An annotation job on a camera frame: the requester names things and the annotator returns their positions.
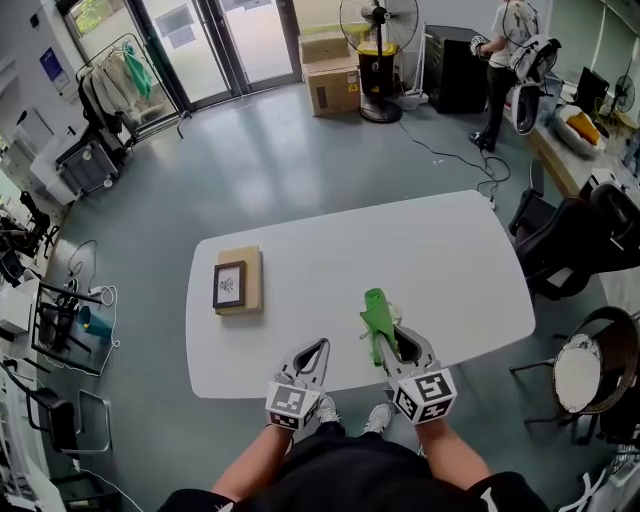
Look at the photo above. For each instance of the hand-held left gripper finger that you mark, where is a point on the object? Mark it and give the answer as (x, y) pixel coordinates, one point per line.
(321, 370)
(290, 362)

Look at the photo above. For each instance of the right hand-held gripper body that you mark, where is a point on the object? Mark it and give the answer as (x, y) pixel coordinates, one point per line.
(425, 397)

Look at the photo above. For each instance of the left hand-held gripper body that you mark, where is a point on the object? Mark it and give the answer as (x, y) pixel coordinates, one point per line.
(290, 402)

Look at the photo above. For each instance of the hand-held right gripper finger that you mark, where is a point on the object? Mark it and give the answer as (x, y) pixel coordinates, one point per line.
(434, 357)
(392, 369)

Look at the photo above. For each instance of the green cloth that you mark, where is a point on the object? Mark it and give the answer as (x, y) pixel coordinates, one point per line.
(377, 320)

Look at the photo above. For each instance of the white round plastic cap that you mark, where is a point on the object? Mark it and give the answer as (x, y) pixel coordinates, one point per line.
(397, 312)

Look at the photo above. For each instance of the person's right forearm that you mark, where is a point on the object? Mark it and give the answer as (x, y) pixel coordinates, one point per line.
(450, 455)

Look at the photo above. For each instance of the person's left forearm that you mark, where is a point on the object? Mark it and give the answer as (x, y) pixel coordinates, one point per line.
(250, 460)

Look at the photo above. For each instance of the person's white left shoe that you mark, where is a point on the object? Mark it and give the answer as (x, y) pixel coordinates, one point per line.
(327, 410)

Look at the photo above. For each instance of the person's white shoe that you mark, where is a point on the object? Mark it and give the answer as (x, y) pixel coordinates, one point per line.
(327, 410)
(377, 419)

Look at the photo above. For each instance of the person's white right shoe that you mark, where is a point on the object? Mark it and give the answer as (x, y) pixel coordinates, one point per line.
(377, 419)

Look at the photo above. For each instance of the flat tan cardboard box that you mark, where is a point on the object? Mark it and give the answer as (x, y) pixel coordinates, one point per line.
(254, 280)

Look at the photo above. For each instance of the person's black clothing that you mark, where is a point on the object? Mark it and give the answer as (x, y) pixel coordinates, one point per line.
(350, 475)

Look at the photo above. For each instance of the dark framed picture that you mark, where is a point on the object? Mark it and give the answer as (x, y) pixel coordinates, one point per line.
(230, 284)

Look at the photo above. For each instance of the wicker chair white cushion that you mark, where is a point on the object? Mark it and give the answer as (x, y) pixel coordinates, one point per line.
(580, 370)

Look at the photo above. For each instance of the teal plastic bin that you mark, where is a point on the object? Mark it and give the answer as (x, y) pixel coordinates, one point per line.
(96, 325)

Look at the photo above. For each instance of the black chair chrome legs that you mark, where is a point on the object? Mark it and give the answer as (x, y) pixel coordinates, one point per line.
(60, 420)

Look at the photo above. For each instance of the large cardboard box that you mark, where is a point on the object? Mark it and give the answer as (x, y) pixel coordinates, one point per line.
(332, 90)

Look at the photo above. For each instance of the small white cabinet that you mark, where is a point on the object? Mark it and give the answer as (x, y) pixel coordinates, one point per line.
(17, 310)

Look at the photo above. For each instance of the black cabinet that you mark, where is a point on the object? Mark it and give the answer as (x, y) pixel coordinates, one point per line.
(457, 70)

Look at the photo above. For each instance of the black bin yellow lid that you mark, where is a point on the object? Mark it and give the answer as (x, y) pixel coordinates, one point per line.
(372, 70)

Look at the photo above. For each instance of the black monitor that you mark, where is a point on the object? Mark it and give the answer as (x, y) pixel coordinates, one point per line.
(592, 90)

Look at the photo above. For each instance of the small cardboard box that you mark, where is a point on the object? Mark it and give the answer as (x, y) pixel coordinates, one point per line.
(324, 49)

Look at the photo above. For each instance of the glass entrance door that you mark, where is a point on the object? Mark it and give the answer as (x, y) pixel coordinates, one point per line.
(215, 45)

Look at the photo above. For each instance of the clothes rack with garments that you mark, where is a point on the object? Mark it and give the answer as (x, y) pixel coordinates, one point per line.
(115, 85)

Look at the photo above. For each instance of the black metal frame stand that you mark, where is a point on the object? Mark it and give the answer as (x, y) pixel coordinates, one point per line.
(60, 320)

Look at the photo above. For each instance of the black pedestal fan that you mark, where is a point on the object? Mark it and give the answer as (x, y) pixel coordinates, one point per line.
(379, 30)

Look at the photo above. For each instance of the blue wall poster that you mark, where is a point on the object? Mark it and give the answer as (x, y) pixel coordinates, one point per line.
(55, 70)

